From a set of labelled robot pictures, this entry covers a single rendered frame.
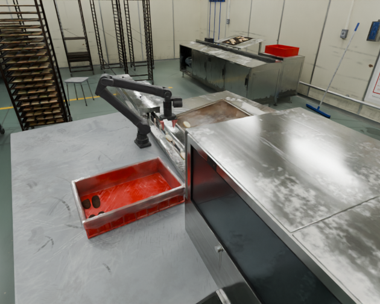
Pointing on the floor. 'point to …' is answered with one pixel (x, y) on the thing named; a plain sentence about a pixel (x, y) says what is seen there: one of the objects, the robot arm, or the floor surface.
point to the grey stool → (75, 87)
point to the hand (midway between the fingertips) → (168, 127)
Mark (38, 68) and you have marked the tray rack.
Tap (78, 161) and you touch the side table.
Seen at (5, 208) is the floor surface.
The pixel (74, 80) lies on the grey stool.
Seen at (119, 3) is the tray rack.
